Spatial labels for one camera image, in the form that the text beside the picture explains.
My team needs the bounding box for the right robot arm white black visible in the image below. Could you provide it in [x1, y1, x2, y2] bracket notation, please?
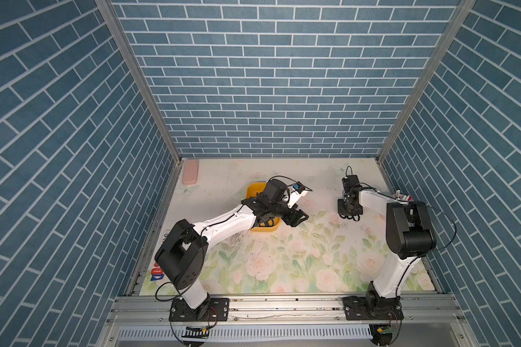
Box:
[337, 174, 436, 302]

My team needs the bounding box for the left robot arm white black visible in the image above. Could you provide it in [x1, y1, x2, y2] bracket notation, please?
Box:
[154, 175, 312, 309]

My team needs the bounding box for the yellow plastic storage box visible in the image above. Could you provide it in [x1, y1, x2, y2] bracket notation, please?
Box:
[245, 182, 281, 233]

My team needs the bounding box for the pink pencil case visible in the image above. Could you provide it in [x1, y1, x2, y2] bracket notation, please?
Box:
[182, 159, 200, 186]

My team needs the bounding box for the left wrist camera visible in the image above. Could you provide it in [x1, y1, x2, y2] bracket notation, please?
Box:
[287, 182, 312, 208]

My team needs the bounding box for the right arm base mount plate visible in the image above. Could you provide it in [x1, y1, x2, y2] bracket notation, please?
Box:
[342, 296, 404, 321]

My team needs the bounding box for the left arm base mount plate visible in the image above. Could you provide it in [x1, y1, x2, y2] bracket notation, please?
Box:
[169, 296, 230, 323]

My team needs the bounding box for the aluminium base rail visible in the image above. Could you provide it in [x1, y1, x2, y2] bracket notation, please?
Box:
[98, 292, 477, 346]

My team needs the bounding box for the aluminium corner frame post right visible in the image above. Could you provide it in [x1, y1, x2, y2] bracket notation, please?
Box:
[376, 0, 476, 169]

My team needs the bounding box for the aluminium corner frame post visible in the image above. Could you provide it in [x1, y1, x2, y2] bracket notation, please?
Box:
[376, 0, 476, 169]
[95, 0, 183, 165]

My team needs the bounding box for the aluminium corner frame post left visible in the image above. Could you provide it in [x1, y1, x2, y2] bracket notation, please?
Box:
[95, 0, 183, 165]

